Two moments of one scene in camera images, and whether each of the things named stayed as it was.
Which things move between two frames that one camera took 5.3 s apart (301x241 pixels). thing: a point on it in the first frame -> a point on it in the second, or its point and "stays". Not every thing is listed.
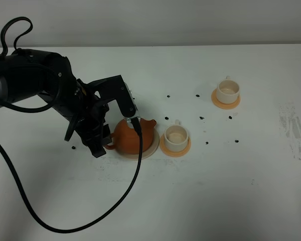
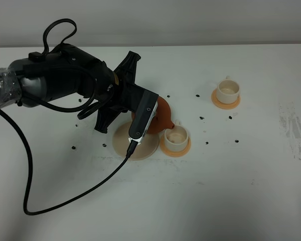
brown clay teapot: x=125 y=137 -> x=162 y=120
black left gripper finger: x=92 y=137 -> x=106 y=116
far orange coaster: x=224 y=105 stays
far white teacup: x=228 y=91 stays
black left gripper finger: x=106 y=135 -> x=126 y=71
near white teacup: x=176 y=137 stays
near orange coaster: x=174 y=154 stays
